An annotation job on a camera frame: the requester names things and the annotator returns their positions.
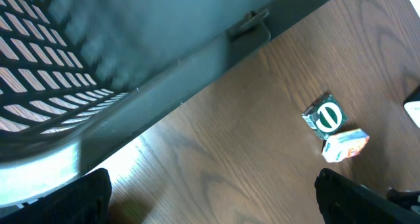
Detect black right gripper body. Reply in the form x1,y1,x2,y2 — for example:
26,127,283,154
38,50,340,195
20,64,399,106
387,188,419,214

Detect round clear packaged item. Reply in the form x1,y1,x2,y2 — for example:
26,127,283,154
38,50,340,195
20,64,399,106
301,92,348,140

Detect orange tissue pack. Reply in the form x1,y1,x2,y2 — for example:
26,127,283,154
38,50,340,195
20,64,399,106
321,129,370,163

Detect dark grey plastic basket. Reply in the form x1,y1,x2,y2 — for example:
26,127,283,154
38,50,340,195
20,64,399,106
1,0,329,207

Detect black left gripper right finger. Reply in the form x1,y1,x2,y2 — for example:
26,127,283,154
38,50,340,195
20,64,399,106
314,168,419,224

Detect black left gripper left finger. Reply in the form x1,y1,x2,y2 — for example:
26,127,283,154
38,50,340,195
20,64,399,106
1,168,112,224

